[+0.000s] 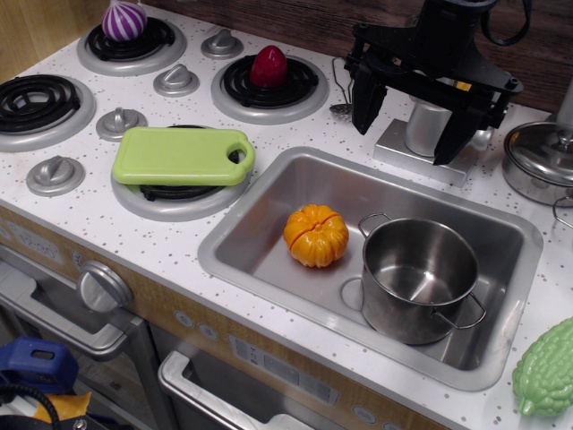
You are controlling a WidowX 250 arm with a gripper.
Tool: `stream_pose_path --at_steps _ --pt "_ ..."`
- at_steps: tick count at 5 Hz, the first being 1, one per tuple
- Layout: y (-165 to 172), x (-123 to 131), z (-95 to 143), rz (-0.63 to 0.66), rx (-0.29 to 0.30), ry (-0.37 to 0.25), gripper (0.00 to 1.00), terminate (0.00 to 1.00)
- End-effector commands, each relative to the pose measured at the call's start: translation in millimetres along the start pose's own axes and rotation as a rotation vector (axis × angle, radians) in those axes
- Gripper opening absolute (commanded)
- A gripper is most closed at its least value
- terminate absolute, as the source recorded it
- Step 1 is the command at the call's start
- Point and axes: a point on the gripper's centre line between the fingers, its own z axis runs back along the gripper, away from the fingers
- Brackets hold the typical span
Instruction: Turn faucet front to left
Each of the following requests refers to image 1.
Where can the orange toy pumpkin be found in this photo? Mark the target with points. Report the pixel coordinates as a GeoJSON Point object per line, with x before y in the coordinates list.
{"type": "Point", "coordinates": [316, 236]}

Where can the silver stove knob top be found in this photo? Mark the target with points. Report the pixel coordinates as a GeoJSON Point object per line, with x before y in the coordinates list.
{"type": "Point", "coordinates": [222, 46]}

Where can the silver metal sink basin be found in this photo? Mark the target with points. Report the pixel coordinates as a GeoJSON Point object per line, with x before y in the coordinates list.
{"type": "Point", "coordinates": [247, 249]}

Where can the silver stove knob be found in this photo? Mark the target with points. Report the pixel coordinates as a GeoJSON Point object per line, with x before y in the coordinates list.
{"type": "Point", "coordinates": [55, 176]}
{"type": "Point", "coordinates": [113, 125]}
{"type": "Point", "coordinates": [222, 46]}
{"type": "Point", "coordinates": [176, 82]}

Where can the red toy egg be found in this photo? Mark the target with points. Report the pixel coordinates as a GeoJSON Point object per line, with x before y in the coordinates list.
{"type": "Point", "coordinates": [269, 68]}

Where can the back left stove burner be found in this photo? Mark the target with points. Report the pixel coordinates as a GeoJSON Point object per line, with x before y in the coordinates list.
{"type": "Point", "coordinates": [160, 45]}

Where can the front stove burner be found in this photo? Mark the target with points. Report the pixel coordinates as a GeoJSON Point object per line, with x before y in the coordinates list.
{"type": "Point", "coordinates": [171, 203]}

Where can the silver oven door handle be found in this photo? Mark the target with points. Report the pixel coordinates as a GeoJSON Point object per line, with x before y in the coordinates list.
{"type": "Point", "coordinates": [48, 303]}

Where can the silver stove knob front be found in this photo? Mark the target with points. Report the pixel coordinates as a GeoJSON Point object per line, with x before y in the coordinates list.
{"type": "Point", "coordinates": [55, 176]}

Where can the green toy bitter gourd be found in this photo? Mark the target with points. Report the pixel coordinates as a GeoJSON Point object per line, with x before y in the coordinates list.
{"type": "Point", "coordinates": [542, 379]}

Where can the purple striped toy onion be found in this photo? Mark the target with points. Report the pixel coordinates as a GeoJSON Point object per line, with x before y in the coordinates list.
{"type": "Point", "coordinates": [124, 21]}

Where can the back right stove burner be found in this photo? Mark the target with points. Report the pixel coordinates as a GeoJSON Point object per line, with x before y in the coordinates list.
{"type": "Point", "coordinates": [305, 91]}

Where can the steel pot with lid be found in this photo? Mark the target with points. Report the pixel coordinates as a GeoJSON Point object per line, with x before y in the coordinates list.
{"type": "Point", "coordinates": [538, 164]}

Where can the stove burner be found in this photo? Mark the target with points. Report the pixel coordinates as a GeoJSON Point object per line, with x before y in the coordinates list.
{"type": "Point", "coordinates": [160, 45]}
{"type": "Point", "coordinates": [38, 111]}
{"type": "Point", "coordinates": [305, 91]}
{"type": "Point", "coordinates": [171, 203]}

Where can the silver toy faucet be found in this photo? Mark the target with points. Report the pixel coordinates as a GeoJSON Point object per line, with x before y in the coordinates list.
{"type": "Point", "coordinates": [410, 145]}

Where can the silver dishwasher door handle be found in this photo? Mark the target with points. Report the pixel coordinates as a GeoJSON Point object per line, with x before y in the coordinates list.
{"type": "Point", "coordinates": [171, 376]}

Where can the steel pot in sink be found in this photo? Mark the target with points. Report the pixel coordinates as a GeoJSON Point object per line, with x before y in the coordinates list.
{"type": "Point", "coordinates": [418, 280]}

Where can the green plastic cutting board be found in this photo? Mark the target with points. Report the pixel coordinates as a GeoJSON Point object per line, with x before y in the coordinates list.
{"type": "Point", "coordinates": [183, 156]}

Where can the blue clamp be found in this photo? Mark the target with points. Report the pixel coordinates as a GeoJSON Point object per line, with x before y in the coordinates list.
{"type": "Point", "coordinates": [42, 364]}

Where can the silver stove knob middle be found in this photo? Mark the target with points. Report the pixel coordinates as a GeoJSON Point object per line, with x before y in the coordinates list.
{"type": "Point", "coordinates": [176, 82]}

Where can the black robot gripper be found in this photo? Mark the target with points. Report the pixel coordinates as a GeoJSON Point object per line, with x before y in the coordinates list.
{"type": "Point", "coordinates": [435, 60]}

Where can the silver oven dial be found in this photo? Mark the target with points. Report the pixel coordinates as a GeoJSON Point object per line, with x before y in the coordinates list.
{"type": "Point", "coordinates": [101, 289]}

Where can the metal slotted spoon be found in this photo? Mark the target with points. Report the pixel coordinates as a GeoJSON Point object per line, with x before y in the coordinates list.
{"type": "Point", "coordinates": [344, 82]}

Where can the silver stove knob left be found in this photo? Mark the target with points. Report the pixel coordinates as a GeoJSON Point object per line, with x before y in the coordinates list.
{"type": "Point", "coordinates": [113, 125]}

